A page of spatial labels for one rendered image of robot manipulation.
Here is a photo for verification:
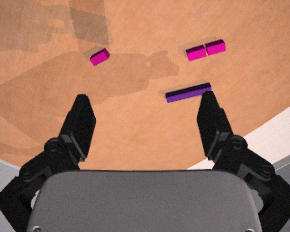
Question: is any magenta rod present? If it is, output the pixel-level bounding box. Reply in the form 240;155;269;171
205;39;226;56
89;48;110;66
186;45;206;61

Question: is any purple rod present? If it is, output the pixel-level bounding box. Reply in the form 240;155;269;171
165;82;212;103

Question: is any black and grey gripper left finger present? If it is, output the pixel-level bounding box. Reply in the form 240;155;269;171
0;94;96;232

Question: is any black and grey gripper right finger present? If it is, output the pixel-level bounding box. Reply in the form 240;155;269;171
197;91;290;232

